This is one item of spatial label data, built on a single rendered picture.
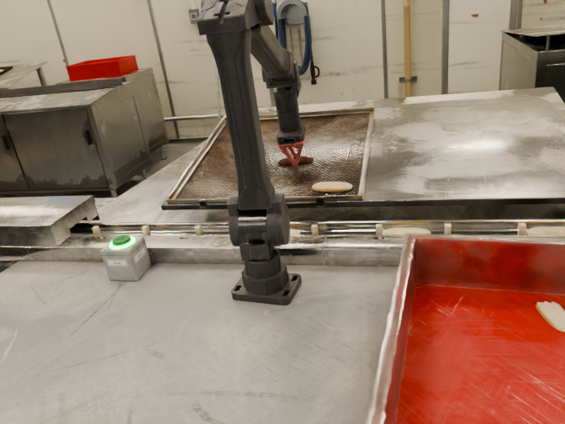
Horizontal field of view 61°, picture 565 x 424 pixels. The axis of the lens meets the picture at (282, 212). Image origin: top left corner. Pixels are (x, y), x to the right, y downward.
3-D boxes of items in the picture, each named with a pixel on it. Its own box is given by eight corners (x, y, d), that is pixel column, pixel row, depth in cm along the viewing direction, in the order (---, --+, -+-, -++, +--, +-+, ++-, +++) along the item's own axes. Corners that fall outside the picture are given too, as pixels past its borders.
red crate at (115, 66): (69, 81, 426) (65, 66, 421) (90, 74, 458) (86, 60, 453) (121, 76, 416) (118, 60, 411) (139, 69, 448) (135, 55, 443)
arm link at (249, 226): (243, 267, 90) (271, 267, 89) (234, 219, 86) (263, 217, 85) (253, 244, 99) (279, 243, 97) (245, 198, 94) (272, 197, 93)
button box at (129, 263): (110, 294, 107) (96, 251, 102) (128, 275, 114) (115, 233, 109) (143, 295, 105) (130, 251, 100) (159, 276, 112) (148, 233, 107)
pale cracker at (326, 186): (310, 192, 118) (309, 188, 117) (314, 183, 121) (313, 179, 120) (351, 192, 115) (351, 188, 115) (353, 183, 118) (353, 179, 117)
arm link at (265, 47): (201, 23, 80) (265, 15, 78) (199, -12, 80) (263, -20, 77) (263, 86, 122) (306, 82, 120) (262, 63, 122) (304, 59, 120)
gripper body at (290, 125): (305, 124, 131) (302, 98, 127) (302, 141, 123) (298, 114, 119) (282, 127, 132) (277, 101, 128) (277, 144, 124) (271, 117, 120)
